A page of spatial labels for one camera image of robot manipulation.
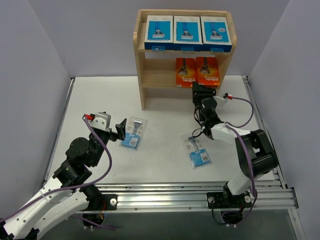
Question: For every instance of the orange Gillette Fusion box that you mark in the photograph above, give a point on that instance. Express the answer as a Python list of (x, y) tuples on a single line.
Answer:
[(185, 72), (207, 73)]

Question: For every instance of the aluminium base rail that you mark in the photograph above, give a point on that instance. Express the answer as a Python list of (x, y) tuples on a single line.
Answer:
[(158, 177)]

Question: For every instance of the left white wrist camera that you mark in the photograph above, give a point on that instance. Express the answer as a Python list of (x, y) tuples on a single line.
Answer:
[(98, 121)]

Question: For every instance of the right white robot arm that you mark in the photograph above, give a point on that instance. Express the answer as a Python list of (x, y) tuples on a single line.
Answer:
[(255, 154)]

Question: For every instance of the clear blister razor pack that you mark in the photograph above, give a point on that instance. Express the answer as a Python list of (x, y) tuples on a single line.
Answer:
[(134, 132), (195, 151)]

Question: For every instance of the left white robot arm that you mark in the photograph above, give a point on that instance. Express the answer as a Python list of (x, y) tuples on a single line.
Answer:
[(67, 190)]

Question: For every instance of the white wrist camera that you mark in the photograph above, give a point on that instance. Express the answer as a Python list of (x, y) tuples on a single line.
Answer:
[(222, 100), (98, 121)]

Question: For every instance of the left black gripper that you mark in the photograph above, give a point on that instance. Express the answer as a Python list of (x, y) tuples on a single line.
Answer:
[(116, 133)]

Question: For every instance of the blue Harry's razor box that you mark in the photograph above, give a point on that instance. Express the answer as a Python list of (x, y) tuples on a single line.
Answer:
[(215, 34), (187, 33), (159, 33)]

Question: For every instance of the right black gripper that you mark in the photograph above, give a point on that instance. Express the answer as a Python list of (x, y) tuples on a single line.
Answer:
[(203, 93)]

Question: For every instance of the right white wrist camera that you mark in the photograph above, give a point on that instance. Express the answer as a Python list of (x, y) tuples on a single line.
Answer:
[(222, 100)]

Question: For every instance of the wooden shelf unit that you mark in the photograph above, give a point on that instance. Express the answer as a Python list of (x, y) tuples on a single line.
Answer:
[(161, 72)]

